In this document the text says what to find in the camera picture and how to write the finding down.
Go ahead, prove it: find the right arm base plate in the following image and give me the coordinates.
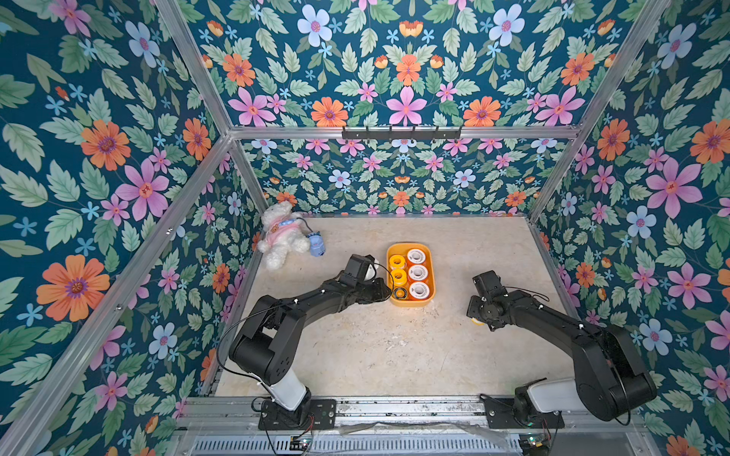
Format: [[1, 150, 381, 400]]
[[479, 378, 565, 431]]

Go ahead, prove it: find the white plush teddy bear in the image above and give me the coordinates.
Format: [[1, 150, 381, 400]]
[[257, 201, 311, 271]]

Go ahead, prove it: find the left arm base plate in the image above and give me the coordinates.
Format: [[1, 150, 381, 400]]
[[258, 399, 338, 431]]

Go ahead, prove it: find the aluminium front rail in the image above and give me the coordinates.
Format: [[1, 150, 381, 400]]
[[173, 395, 648, 438]]

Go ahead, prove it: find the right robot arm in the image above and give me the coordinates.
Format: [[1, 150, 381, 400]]
[[467, 271, 658, 423]]

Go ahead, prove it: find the black hook rack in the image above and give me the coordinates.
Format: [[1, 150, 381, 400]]
[[340, 127, 462, 142]]

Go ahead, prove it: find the orange sealing tape roll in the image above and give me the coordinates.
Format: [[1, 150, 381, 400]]
[[406, 248, 428, 265], [408, 264, 429, 282], [409, 281, 431, 301]]

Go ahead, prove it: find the yellow plastic storage box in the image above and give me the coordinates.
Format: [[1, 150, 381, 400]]
[[386, 242, 436, 307]]

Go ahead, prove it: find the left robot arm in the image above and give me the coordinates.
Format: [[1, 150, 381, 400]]
[[228, 255, 392, 412]]

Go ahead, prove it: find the black yellow tape roll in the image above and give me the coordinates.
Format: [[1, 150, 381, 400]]
[[393, 287, 409, 301]]

